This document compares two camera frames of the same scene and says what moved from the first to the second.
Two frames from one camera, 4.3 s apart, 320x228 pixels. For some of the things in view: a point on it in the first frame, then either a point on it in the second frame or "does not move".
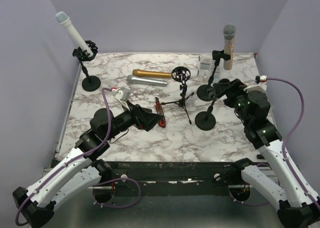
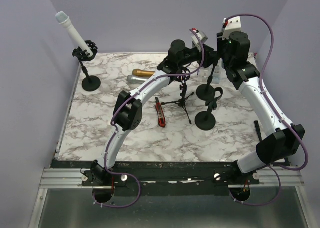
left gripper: x=141 y=117 → x=208 y=57
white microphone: x=64 y=20 does not move
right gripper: x=236 y=86 → x=220 y=42
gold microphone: x=138 y=72 does not move
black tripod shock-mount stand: x=182 y=74 does not move
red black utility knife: x=162 y=122 does not move
